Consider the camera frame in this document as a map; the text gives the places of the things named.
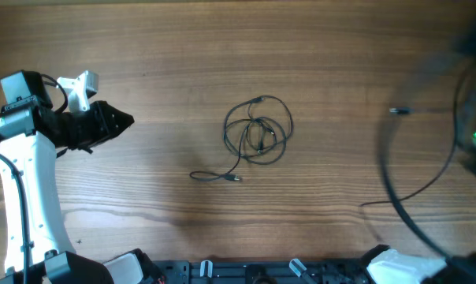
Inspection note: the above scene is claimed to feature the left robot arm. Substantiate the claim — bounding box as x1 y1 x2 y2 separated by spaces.
0 70 165 283

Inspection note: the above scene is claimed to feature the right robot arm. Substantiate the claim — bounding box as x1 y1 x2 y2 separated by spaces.
366 17 476 283

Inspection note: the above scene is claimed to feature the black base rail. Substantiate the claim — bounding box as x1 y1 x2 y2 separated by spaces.
154 259 374 284

